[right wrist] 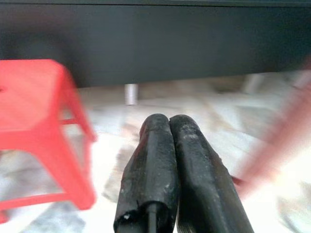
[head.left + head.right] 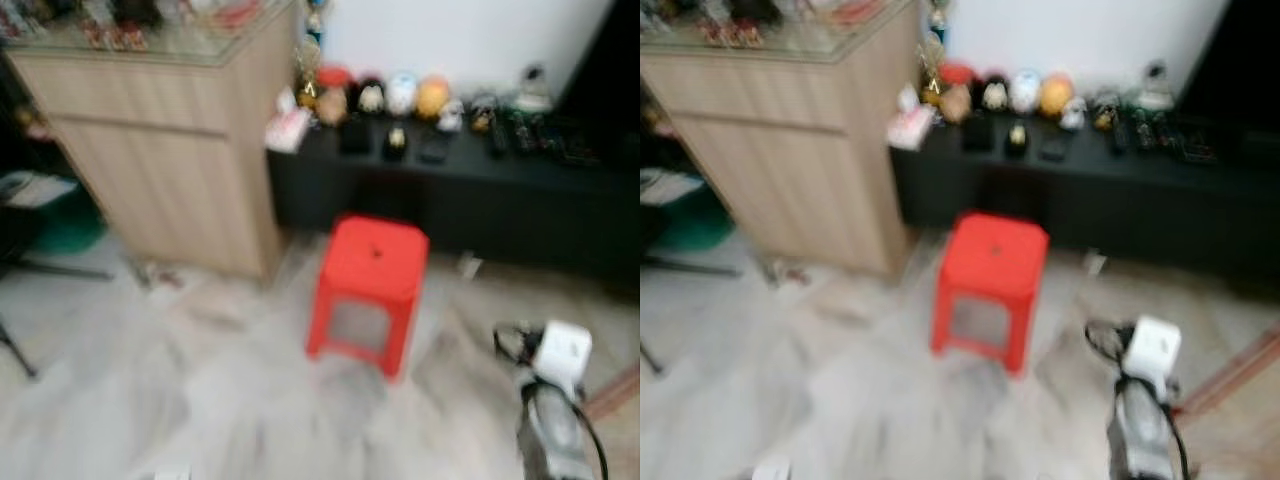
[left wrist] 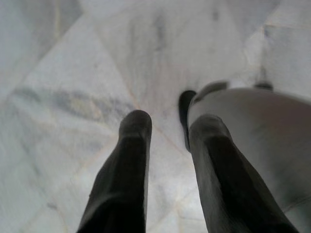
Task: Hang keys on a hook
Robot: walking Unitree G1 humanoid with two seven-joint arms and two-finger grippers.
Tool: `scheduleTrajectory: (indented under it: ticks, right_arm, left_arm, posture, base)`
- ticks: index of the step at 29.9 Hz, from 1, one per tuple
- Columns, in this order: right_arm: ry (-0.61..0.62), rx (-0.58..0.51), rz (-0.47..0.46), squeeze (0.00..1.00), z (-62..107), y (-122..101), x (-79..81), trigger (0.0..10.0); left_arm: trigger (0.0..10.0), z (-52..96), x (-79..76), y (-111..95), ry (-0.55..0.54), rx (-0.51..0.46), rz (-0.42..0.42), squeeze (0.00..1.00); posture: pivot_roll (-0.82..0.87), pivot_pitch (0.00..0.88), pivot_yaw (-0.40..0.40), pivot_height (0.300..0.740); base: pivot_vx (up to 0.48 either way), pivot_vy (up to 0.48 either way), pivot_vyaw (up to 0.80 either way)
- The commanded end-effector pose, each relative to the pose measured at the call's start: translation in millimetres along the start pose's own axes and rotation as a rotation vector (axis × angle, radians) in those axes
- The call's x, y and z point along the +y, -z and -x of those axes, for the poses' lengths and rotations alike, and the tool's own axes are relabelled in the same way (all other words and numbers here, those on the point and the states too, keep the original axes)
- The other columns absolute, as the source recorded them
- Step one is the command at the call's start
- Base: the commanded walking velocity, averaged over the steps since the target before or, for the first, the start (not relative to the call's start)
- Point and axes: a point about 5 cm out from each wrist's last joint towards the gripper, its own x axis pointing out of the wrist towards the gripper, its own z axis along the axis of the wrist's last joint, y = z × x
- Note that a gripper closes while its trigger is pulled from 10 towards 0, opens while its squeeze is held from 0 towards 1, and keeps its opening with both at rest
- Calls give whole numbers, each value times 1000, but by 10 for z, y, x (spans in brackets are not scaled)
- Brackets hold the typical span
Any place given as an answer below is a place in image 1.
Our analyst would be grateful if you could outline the black low cabinet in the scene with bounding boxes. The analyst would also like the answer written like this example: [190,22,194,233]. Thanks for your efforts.
[0,0,311,106]

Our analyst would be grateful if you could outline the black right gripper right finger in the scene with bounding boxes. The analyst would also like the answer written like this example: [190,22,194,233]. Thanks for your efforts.
[169,114,249,233]

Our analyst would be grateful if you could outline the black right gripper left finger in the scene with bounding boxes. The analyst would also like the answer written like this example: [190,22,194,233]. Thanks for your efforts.
[113,113,181,233]

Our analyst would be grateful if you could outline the red plastic stool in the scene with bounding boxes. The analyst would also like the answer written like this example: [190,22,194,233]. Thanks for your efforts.
[0,59,98,224]
[232,57,311,192]

